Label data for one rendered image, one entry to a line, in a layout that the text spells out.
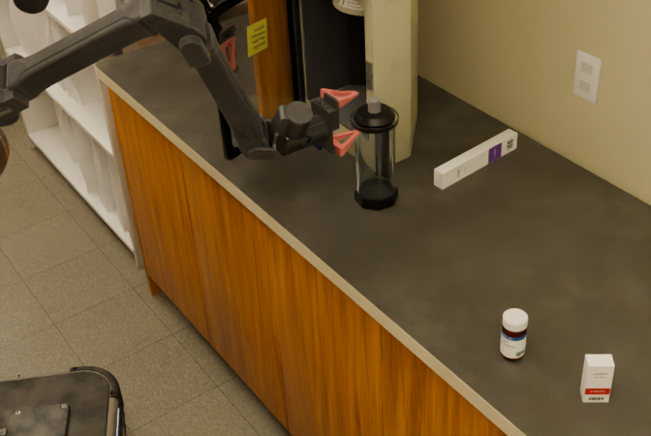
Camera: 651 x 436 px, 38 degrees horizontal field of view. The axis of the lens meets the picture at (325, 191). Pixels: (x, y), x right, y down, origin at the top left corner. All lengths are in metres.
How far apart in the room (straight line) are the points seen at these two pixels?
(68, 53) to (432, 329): 0.86
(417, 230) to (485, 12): 0.65
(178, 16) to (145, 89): 1.18
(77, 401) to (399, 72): 1.33
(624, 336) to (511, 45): 0.87
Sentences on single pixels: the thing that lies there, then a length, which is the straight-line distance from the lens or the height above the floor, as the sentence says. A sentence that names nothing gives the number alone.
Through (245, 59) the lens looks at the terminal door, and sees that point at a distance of 2.28.
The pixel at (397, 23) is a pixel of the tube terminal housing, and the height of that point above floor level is 1.31.
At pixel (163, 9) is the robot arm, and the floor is 1.60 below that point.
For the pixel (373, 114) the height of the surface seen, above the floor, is 1.18.
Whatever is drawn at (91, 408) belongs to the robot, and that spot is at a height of 0.24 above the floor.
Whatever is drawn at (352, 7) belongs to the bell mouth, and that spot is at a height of 1.33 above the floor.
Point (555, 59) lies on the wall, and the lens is 2.38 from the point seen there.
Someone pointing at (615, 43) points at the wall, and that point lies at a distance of 2.24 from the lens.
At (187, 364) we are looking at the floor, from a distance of 3.23.
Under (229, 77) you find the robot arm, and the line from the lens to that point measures 1.78.
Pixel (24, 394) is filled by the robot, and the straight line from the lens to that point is 2.93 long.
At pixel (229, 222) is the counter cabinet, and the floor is 0.74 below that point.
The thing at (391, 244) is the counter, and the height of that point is 0.94.
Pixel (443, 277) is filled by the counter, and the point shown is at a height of 0.94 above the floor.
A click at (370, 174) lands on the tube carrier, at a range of 2.16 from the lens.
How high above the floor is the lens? 2.25
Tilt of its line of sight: 35 degrees down
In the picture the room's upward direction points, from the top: 3 degrees counter-clockwise
